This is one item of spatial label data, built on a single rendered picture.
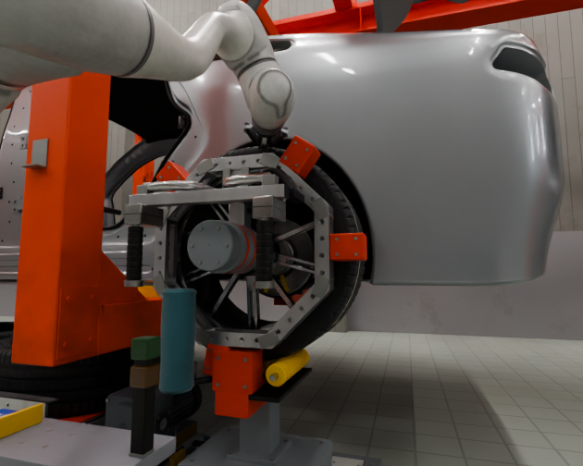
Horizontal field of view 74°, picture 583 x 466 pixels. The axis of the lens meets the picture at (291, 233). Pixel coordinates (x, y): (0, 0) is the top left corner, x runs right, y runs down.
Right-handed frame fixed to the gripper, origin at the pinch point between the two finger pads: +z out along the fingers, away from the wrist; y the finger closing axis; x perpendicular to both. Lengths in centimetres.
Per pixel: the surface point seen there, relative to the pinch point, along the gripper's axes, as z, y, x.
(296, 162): -17.1, 8.9, -9.5
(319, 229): -20.4, 16.1, -27.8
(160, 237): 0.2, -28.5, -32.6
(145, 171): 333, -122, 54
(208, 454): 5, -8, -98
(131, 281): -24, -29, -45
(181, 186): -23.2, -19.8, -20.4
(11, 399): 14, -71, -87
